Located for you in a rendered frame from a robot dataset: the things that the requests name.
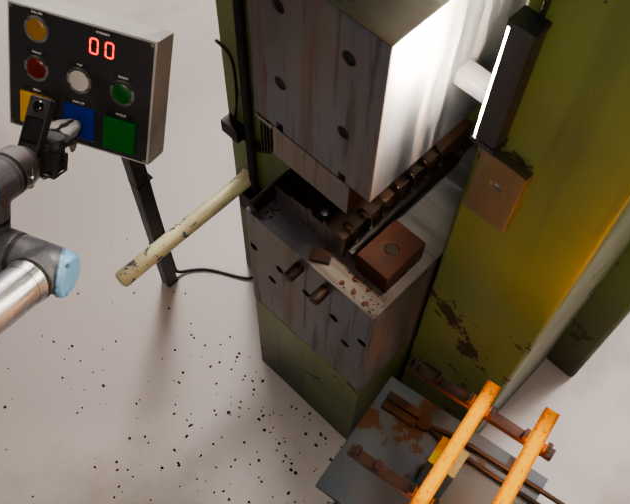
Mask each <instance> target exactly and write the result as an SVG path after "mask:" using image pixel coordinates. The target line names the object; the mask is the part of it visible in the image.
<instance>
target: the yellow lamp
mask: <svg viewBox="0 0 630 504"><path fill-rule="evenodd" d="M26 28H27V32H28V34H29V35H30V36H31V37H32V38H33V39H35V40H42V39H43V38H44V37H45V34H46V30H45V27H44V25H43V24H42V22H41V21H39V20H38V19H30V20H29V21H28V22H27V25H26Z"/></svg>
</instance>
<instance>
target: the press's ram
mask: <svg viewBox="0 0 630 504"><path fill-rule="evenodd" d="M526 1H527V0H247V8H248V22H249V35H250V49H251V62H252V76H253V90H254V103H255V110H256V111H257V112H258V113H260V114H261V115H262V116H263V117H264V118H266V119H267V120H268V121H269V122H271V123H272V124H273V125H274V126H276V127H279V126H280V125H282V126H283V133H284V134H285V135H287V136H288V137H289V138H290V139H292V140H293V141H294V142H295V143H296V144H298V145H299V146H300V147H301V148H303V149H304V150H305V151H306V152H308V153H309V154H310V155H311V156H313V157H314V158H315V159H316V160H317V161H319V162H320V163H321V164H322V165H324V166H325V167H326V168H327V169H329V170H330V171H331V172H332V173H333V174H335V175H336V176H337V177H339V176H341V175H344V176H345V183H346V184H347V185H348V186H349V187H351V188H352V189H353V190H354V191H356V192H357V193H358V194H359V195H361V196H362V197H363V198H364V199H366V200H367V201H368V202H371V201H372V200H373V199H374V198H375V197H377V196H378V195H379V194H380V193H381V192H382V191H383V190H384V189H386V188H387V187H388V186H389V185H390V184H391V183H392V182H393V181H395V180H396V179H397V178H398V177H399V176H400V175H401V174H402V173H404V172H405V171H406V170H407V169H408V168H409V167H410V166H411V165H412V164H414V163H415V162H416V161H417V160H418V159H419V158H420V157H421V156H423V155H424V154H425V153H426V152H427V151H428V150H429V149H430V148H432V147H433V146H434V145H435V144H436V143H437V142H438V141H439V140H441V139H442V138H443V137H444V136H445V135H446V134H447V133H448V132H449V131H451V130H452V129H453V128H454V127H455V126H456V125H457V124H458V123H460V122H461V121H462V120H463V119H464V118H465V117H466V116H467V115H469V114H470V113H471V112H472V111H473V110H474V109H475V108H476V107H478V106H479V105H480V104H481V103H482V104H484V101H485V98H486V94H487V91H488V88H489V85H490V82H491V79H492V75H493V72H494V69H495V66H496V63H497V60H498V56H499V53H500V50H501V47H502V44H503V41H504V38H505V34H506V31H507V28H508V26H507V21H508V19H509V18H510V17H511V16H512V15H514V14H515V13H516V12H517V11H518V10H520V9H521V8H522V7H523V6H524V5H525V4H526Z"/></svg>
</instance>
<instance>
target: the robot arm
mask: <svg viewBox="0 0 630 504"><path fill-rule="evenodd" d="M55 106H56V102H55V101H54V100H52V99H48V98H45V97H41V96H38V95H34V94H33V95H31V96H30V100H29V104H28V107H27V111H26V115H25V119H24V122H23V126H22V130H21V133H20V137H19V141H18V145H7V146H5V147H3V148H1V149H0V334H1V333H3V332H4V331H5V330H6V329H8V328H9V327H10V326H11V325H12V324H14V323H15V322H16V321H17V320H19V319H20V318H21V317H22V316H23V315H25V314H26V313H27V312H28V311H30V310H31V309H32V308H33V307H34V306H36V305H37V304H39V303H41V302H42V301H44V300H45V299H46V298H48V297H49V296H50V295H55V297H57V298H59V297H60V298H64V297H66V296H68V295H69V294H70V293H71V291H72V290H73V288H74V287H75V285H76V282H77V280H78V277H79V273H80V266H81V261H80V257H79V255H78V254H77V253H76V252H73V251H71V250H69V249H67V247H61V246H59V245H56V244H53V243H51V242H48V241H46V240H43V239H40V238H38V237H35V236H32V235H29V234H27V233H25V232H23V231H20V230H17V229H14V228H12V227H11V202H12V200H14V199H15V198H17V197H18V196H19V195H21V194H22V193H23V192H25V191H26V190H27V189H32V188H33V187H34V184H35V183H36V182H37V180H38V178H41V177H42V179H43V178H45V179H48V178H50V179H53V180H55V179H56V178H58V177H59V176H60V175H62V174H63V173H64V172H66V171H67V170H68V153H67V152H65V148H67V147H69V149H70V151H71V152H74V151H75V149H76V146H77V140H78V135H79V133H80V130H81V123H80V121H78V120H75V119H60V120H55V121H52V117H53V114H54V110H55ZM61 171H62V172H61ZM44 174H46V175H44ZM47 175H48V176H47ZM39 176H40V177H39ZM45 179H43V180H45Z"/></svg>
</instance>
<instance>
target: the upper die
mask: <svg viewBox="0 0 630 504"><path fill-rule="evenodd" d="M273 141H274V154H275V155H276V156H277V157H278V158H279V159H281V160H282V161H283V162H284V163H285V164H287V165H288V166H289V167H290V168H291V169H293V170H294V171H295V172H296V173H297V174H299V175H300V176H301V177H302V178H304V179H305V180H306V181H307V182H308V183H310V184H311V185H312V186H313V187H314V188H316V189H317V190H318V191H319V192H320V193H322V194H323V195H324V196H325V197H326V198H328V199H329V200H330V201H331V202H333V203H334V204H335V205H336V206H337V207H339V208H340V209H341V210H342V211H343V212H345V213H346V214H347V213H348V212H349V211H350V210H352V209H353V208H354V207H355V206H356V205H357V204H358V203H360V202H361V201H362V200H363V199H364V198H363V197H362V196H361V195H359V194H358V193H357V192H356V191H354V190H353V189H352V188H351V187H349V186H348V185H347V184H346V183H345V176H344V175H341V176H339V177H337V176H336V175H335V174H333V173H332V172H331V171H330V170H329V169H327V168H326V167H325V166H324V165H322V164H321V163H320V162H319V161H317V160H316V159H315V158H314V157H313V156H311V155H310V154H309V153H308V152H306V151H305V150H304V149H303V148H301V147H300V146H299V145H298V144H296V143H295V142H294V141H293V140H292V139H290V138H289V137H288V136H287V135H285V134H284V133H283V126H282V125H280V126H279V127H276V126H274V125H273Z"/></svg>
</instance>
